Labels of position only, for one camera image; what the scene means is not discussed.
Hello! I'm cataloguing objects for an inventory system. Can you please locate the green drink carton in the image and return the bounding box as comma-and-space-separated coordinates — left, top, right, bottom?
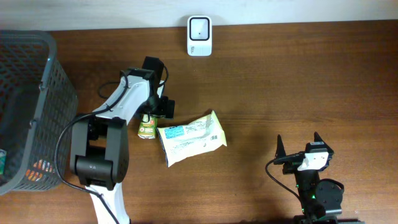
138, 114, 157, 139

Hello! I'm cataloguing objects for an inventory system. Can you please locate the cream snack bag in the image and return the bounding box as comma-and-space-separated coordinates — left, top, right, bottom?
157, 111, 227, 167

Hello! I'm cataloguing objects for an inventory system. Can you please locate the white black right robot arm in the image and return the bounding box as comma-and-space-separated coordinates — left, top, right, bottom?
273, 133, 344, 223

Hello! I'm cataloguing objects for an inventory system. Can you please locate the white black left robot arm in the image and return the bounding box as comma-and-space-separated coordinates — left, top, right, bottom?
69, 65, 174, 223

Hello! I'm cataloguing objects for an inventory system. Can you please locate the white barcode scanner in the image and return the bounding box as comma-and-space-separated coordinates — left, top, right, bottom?
187, 16, 213, 57

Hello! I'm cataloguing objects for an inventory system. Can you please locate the grey plastic lattice basket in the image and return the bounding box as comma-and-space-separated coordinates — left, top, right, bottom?
1, 30, 78, 195

